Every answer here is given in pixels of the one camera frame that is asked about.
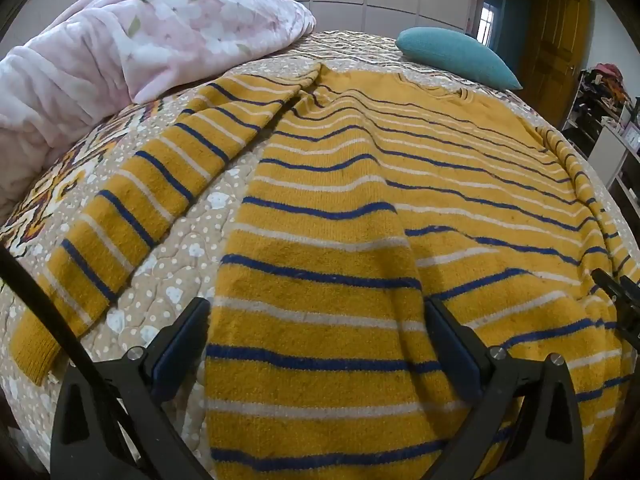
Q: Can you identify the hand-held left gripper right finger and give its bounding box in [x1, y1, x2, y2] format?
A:
[425, 296, 587, 480]

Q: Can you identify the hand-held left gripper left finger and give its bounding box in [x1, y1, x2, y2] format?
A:
[50, 297, 212, 480]

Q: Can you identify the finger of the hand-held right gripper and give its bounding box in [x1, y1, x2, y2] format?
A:
[591, 267, 640, 351]

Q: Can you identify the yellow striped knit sweater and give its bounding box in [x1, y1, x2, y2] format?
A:
[12, 62, 633, 480]

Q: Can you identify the beige patterned quilted bedspread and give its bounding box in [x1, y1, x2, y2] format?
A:
[0, 30, 640, 480]

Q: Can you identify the cluttered shelf unit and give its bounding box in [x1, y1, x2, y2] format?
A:
[560, 62, 640, 201]

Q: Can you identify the wooden door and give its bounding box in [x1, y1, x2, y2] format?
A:
[520, 0, 591, 126]

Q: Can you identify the teal pillow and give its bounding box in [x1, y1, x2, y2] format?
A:
[396, 27, 523, 91]

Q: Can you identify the window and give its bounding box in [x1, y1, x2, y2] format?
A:
[475, 2, 498, 41]

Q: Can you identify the pink floral blanket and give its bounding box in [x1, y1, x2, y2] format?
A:
[0, 0, 317, 211]

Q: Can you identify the rounded bed headboard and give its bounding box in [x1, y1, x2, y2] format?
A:
[0, 0, 123, 56]

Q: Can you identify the black cable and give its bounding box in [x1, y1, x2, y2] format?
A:
[0, 247, 211, 480]

